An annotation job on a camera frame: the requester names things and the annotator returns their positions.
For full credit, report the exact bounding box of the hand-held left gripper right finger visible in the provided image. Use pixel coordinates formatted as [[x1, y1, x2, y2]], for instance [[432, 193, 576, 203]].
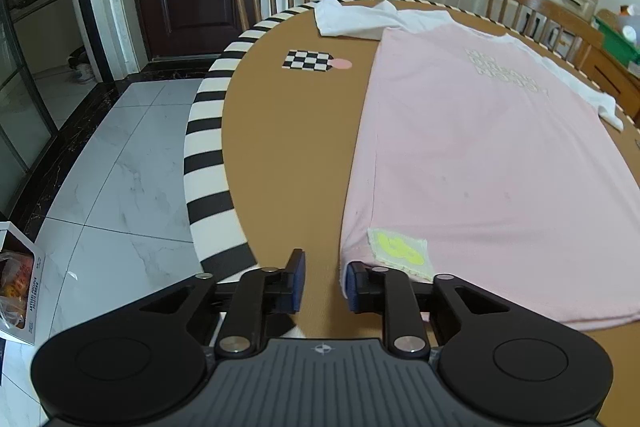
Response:
[[346, 261, 506, 360]]

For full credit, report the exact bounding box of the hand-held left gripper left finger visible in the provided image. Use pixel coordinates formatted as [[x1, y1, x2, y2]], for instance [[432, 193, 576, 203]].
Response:
[[136, 248, 307, 358]]

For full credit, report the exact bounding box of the pink and white t-shirt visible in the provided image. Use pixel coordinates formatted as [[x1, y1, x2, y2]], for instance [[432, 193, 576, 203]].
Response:
[[314, 0, 640, 333]]

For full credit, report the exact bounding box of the checkered marker sticker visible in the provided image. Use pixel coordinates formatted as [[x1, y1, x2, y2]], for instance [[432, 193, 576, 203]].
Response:
[[281, 50, 353, 72]]

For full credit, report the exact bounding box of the cardboard box with window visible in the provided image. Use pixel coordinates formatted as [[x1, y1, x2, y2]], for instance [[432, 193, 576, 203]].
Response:
[[0, 221, 47, 347]]

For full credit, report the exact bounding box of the glass sliding door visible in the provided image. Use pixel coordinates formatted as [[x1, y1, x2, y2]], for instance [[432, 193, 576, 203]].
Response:
[[0, 0, 66, 218]]

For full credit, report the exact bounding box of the green plastic bin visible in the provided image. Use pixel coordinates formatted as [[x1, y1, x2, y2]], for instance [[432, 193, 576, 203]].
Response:
[[594, 16, 640, 64]]

